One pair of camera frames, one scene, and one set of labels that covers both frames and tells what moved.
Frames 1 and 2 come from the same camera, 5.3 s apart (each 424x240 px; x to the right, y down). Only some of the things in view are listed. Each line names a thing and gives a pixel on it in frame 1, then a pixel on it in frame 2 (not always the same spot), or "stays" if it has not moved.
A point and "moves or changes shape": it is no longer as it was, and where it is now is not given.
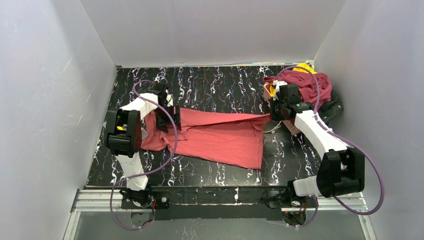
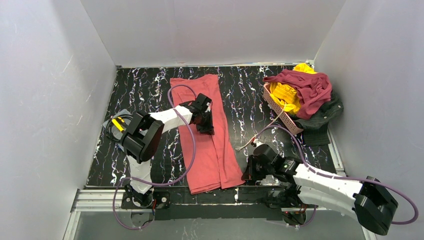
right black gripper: [276, 110] to [251, 170]
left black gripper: [170, 117] to [205, 121]
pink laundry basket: [287, 123] stays
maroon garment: [306, 86] stays
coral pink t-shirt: [230, 137] moves or changes shape
